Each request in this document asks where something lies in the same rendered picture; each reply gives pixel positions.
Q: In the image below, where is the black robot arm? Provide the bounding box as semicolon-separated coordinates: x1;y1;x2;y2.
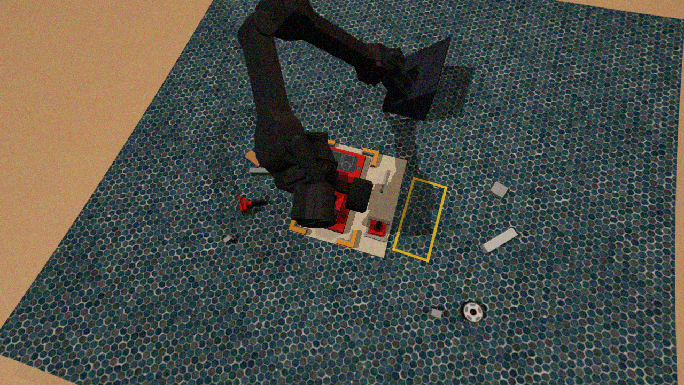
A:
237;0;416;228

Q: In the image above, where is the beige rectangular block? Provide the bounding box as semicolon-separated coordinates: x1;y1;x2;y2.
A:
480;228;518;253

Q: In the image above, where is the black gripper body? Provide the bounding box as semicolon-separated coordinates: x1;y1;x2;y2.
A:
286;164;373;213

